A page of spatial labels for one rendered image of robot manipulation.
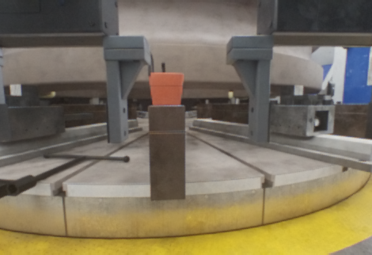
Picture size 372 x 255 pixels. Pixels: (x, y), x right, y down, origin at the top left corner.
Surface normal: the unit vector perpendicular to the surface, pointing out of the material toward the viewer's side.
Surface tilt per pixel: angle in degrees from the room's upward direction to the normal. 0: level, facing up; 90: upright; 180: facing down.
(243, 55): 90
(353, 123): 90
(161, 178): 90
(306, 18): 90
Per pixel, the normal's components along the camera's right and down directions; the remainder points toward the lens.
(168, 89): 0.09, 0.24
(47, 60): -0.25, 0.11
